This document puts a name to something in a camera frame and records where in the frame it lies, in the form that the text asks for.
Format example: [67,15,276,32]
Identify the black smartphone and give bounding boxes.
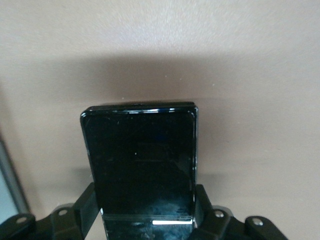
[79,100,200,240]

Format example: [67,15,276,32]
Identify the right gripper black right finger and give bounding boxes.
[193,183,288,240]

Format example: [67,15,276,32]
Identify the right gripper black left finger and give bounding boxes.
[0,181,102,240]

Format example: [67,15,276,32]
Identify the silver closed laptop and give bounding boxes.
[0,124,31,221]

